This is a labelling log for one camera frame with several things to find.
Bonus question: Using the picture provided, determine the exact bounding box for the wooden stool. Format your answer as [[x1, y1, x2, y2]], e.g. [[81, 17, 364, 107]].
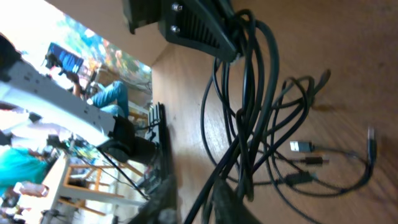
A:
[[58, 164, 145, 217]]

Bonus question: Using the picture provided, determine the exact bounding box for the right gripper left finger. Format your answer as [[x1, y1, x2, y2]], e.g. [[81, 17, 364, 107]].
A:
[[128, 175, 177, 224]]

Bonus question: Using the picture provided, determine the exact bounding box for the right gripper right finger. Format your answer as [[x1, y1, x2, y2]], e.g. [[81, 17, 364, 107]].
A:
[[212, 179, 261, 224]]

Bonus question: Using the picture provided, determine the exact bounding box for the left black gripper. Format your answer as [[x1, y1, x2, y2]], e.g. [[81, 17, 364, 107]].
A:
[[122, 0, 243, 62]]

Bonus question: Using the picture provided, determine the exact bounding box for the black cable bundle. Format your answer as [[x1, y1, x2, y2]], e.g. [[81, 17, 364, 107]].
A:
[[200, 55, 379, 224]]

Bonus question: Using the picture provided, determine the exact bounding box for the person in blue jeans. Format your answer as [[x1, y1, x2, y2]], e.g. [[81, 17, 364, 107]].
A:
[[65, 71, 130, 119]]

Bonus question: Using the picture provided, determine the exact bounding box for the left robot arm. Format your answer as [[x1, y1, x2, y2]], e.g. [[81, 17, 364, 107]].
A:
[[1, 0, 243, 164]]

